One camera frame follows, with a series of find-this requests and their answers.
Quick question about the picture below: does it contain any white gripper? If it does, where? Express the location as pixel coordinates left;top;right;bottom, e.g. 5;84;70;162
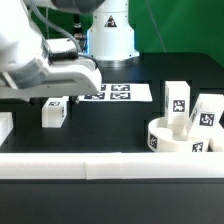
0;65;102;99

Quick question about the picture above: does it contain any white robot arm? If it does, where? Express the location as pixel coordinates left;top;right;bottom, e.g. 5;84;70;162
0;0;139;99

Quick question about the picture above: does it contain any white sheet with tags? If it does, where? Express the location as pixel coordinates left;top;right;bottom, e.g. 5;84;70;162
78;83;152;102

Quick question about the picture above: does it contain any black cable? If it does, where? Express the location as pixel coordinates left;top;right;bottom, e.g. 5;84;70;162
72;13;84;51

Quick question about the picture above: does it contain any white left fence rail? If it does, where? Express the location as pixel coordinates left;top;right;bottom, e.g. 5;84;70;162
0;112;14;146

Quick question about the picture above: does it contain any white fence rail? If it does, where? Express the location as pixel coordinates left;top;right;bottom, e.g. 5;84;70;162
0;152;224;180
0;112;14;146

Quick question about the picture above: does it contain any white front fence rail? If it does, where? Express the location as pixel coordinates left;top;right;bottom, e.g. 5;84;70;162
0;152;224;180

